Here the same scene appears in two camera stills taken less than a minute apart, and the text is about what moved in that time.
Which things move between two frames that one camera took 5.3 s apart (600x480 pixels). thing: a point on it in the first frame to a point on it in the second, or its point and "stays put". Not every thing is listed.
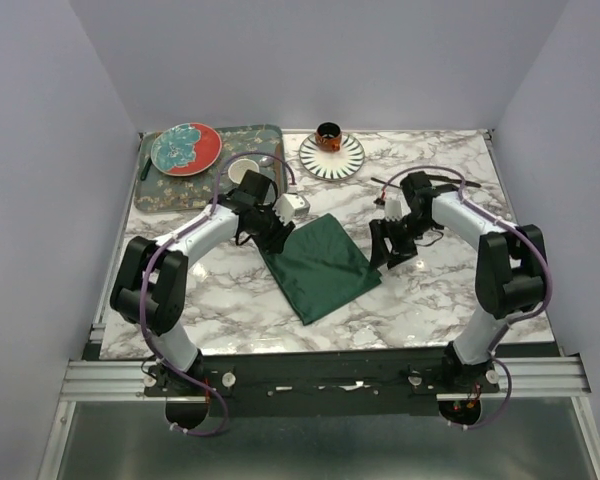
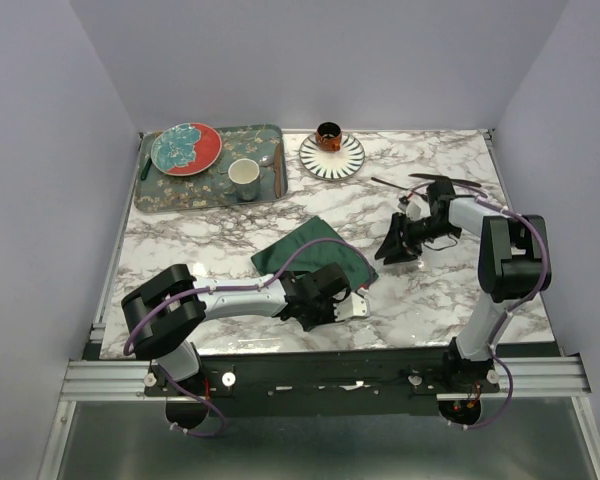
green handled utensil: x=146 y=169 stays put
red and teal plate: x=186 y=148 stays put
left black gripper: x=274 y=243 to x=308 y=325
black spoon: x=376 y=179 stays put
